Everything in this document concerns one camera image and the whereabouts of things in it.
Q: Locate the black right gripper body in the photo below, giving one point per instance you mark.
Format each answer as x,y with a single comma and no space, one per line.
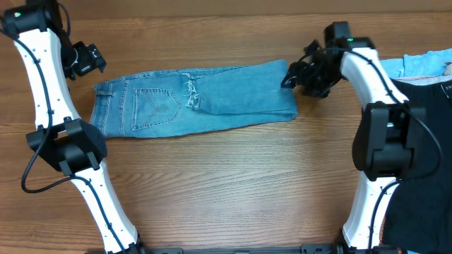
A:
318,78

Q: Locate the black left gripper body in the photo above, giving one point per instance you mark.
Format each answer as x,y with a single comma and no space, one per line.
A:
80,60

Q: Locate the light blue denim jeans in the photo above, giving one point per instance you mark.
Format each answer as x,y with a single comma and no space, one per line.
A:
166,103

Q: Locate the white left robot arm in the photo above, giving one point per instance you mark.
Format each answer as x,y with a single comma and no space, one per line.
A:
62,138

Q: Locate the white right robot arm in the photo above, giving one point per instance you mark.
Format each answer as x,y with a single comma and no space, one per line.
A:
388,139

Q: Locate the light blue folded cloth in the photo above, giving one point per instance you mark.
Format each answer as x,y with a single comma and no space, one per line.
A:
424,69

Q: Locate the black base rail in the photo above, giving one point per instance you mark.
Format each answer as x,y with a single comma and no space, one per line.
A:
247,250

